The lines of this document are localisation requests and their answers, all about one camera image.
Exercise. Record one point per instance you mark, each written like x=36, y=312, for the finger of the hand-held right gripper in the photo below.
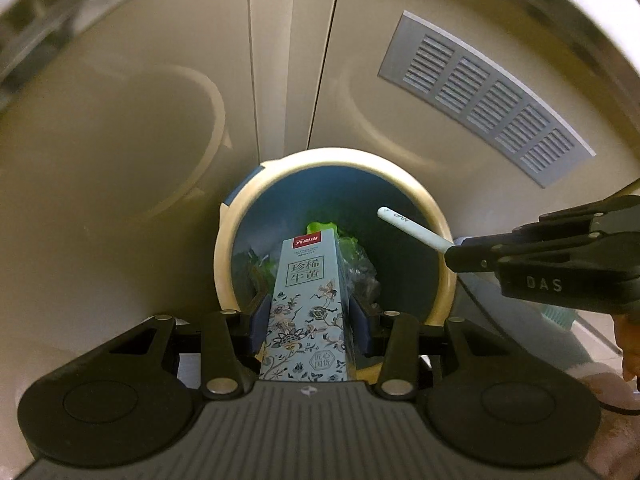
x=610, y=212
x=475, y=255

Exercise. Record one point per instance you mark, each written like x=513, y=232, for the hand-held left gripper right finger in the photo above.
x=361, y=327

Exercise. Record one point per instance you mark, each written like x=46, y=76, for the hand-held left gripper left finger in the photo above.
x=262, y=325

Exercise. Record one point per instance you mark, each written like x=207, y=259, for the floral light blue carton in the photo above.
x=305, y=310

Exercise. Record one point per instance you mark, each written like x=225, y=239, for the white plastic stick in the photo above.
x=415, y=230

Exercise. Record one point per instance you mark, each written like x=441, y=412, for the cream rimmed blue bin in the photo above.
x=325, y=195

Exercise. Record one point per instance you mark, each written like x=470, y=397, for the person's right hand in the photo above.
x=631, y=345

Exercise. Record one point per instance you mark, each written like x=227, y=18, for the mint green ribbed item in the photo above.
x=557, y=317

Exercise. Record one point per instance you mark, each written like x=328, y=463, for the clear printed plastic bag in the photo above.
x=362, y=270

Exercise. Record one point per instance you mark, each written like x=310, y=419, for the green plastic wrapper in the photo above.
x=322, y=230

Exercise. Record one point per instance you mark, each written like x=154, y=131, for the beige vented cabinet door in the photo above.
x=400, y=125

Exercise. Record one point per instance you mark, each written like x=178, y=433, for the grey vent grille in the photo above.
x=490, y=95

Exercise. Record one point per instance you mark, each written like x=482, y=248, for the pink fuzzy cloth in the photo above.
x=615, y=440

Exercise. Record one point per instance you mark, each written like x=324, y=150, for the beige narrow corner panel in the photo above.
x=290, y=60

